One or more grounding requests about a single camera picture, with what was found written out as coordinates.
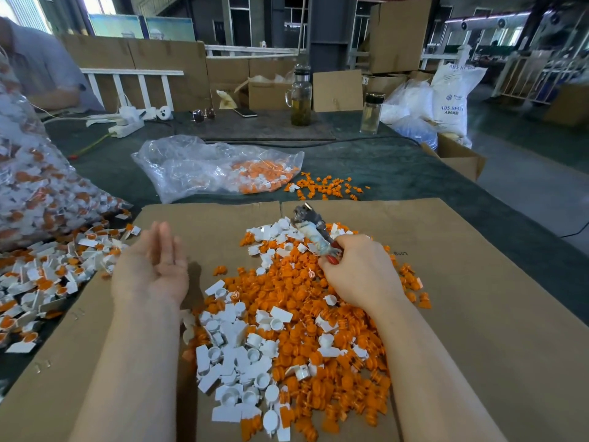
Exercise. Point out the person's right hand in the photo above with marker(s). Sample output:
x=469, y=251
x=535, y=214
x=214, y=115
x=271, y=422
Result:
x=364, y=271

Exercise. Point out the person's left hand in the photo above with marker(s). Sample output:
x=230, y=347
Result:
x=152, y=271

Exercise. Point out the pile of assembled white-orange parts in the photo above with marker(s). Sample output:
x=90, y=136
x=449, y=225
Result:
x=51, y=276

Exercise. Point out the pile of orange and white parts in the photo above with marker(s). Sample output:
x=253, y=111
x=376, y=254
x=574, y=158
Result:
x=294, y=350

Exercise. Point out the person's right forearm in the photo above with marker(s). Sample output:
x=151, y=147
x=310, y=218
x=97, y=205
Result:
x=437, y=386

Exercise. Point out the person's left forearm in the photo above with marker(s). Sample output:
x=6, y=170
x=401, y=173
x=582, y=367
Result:
x=129, y=382

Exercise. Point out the scatter of orange offcuts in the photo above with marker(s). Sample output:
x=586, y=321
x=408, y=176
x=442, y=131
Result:
x=327, y=186

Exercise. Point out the small clear plastic bag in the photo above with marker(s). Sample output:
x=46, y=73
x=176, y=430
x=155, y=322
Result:
x=184, y=165

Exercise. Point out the large clear bag of seals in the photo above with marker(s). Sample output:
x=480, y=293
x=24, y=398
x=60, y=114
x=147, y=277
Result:
x=41, y=184

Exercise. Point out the open brown cardboard box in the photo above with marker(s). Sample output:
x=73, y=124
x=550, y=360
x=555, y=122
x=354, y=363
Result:
x=457, y=159

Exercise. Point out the white power strip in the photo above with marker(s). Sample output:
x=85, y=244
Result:
x=127, y=125

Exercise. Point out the glass bottle with black lid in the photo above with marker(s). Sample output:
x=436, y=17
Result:
x=372, y=112

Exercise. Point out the clear blue plastic bag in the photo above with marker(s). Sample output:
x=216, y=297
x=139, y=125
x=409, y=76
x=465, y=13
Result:
x=410, y=115

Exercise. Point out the flat brown cardboard panel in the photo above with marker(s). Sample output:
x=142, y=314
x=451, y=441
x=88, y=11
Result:
x=338, y=90

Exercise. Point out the black phone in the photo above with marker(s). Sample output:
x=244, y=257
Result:
x=245, y=113

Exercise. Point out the glass tea jar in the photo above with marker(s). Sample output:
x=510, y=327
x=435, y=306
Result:
x=300, y=94

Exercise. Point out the white woven sack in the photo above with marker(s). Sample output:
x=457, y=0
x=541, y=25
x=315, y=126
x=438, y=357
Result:
x=458, y=94

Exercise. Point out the open cardboard box with paper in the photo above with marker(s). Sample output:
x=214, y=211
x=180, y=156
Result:
x=267, y=94

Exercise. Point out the row of upright cardboard sheets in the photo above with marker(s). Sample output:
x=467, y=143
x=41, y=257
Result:
x=189, y=61

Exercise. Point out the tall brown cardboard box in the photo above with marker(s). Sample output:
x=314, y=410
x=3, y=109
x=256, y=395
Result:
x=401, y=34

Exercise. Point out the dark steel pillar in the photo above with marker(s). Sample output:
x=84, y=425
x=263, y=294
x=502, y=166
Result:
x=332, y=32

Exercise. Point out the white metal rack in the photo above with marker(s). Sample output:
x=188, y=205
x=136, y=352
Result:
x=538, y=76

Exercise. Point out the white railing frame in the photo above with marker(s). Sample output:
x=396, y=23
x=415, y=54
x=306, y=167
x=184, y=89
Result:
x=132, y=73

